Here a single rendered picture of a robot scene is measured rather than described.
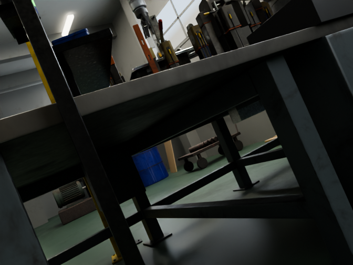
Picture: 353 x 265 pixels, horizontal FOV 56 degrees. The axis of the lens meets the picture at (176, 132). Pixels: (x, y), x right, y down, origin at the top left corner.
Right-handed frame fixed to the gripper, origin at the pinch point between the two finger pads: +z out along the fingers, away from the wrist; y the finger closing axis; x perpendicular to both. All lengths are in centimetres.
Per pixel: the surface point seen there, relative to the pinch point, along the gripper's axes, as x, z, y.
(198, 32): -17.7, 10.8, -23.2
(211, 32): -24.0, 13.2, -24.6
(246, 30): -42, 19, -26
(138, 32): 10.6, -1.9, -16.3
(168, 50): 0.6, 13.3, -20.6
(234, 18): -34.1, 12.8, -33.0
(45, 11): 38, -282, 483
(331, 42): -21, 50, -100
